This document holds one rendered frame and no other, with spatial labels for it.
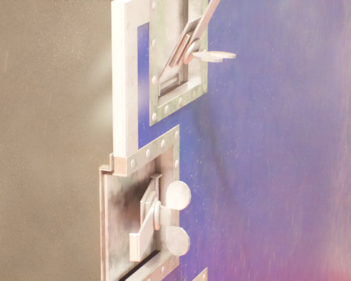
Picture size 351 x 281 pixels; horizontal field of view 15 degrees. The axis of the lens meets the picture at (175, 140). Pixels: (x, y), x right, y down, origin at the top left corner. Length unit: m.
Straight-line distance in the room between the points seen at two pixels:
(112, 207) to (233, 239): 0.27
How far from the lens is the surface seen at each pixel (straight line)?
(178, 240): 1.08
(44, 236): 2.26
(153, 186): 1.11
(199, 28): 1.09
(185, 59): 1.10
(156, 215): 1.08
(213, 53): 1.11
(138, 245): 1.02
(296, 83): 1.44
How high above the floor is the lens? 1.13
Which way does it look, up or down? 16 degrees down
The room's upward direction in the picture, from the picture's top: straight up
